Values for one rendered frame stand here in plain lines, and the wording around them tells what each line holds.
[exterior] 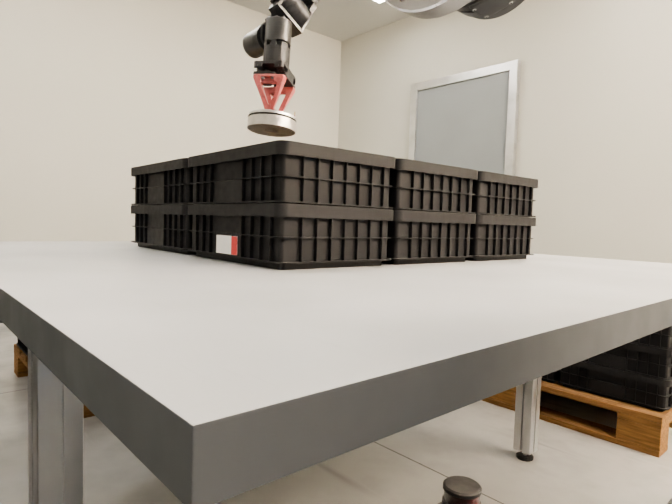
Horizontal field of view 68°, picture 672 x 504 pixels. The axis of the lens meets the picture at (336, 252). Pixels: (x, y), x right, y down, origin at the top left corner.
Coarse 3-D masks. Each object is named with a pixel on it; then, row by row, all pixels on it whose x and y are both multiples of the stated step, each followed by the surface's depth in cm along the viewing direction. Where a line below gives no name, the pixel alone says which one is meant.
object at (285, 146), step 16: (256, 144) 93; (272, 144) 88; (288, 144) 87; (304, 144) 90; (192, 160) 114; (208, 160) 108; (224, 160) 102; (336, 160) 95; (352, 160) 97; (368, 160) 100; (384, 160) 103
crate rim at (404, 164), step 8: (400, 160) 107; (408, 160) 108; (416, 160) 109; (400, 168) 107; (408, 168) 108; (416, 168) 109; (424, 168) 111; (432, 168) 113; (440, 168) 115; (448, 168) 117; (456, 168) 119; (464, 168) 121; (456, 176) 119; (464, 176) 121; (472, 176) 123
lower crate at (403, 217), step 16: (400, 224) 109; (416, 224) 112; (432, 224) 115; (448, 224) 120; (464, 224) 124; (400, 240) 109; (416, 240) 113; (432, 240) 116; (448, 240) 120; (464, 240) 124; (400, 256) 110; (416, 256) 113; (432, 256) 117; (448, 256) 120; (464, 256) 123
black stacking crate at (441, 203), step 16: (400, 176) 108; (416, 176) 111; (432, 176) 114; (448, 176) 119; (400, 192) 108; (416, 192) 112; (432, 192) 115; (448, 192) 118; (464, 192) 123; (400, 208) 107; (416, 208) 112; (432, 208) 115; (448, 208) 119; (464, 208) 124
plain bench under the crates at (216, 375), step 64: (0, 256) 100; (64, 256) 105; (128, 256) 110; (192, 256) 116; (0, 320) 59; (64, 320) 42; (128, 320) 43; (192, 320) 44; (256, 320) 45; (320, 320) 45; (384, 320) 46; (448, 320) 47; (512, 320) 48; (576, 320) 49; (640, 320) 60; (64, 384) 38; (128, 384) 27; (192, 384) 27; (256, 384) 27; (320, 384) 28; (384, 384) 30; (448, 384) 34; (512, 384) 40; (64, 448) 71; (128, 448) 28; (192, 448) 22; (256, 448) 24; (320, 448) 27
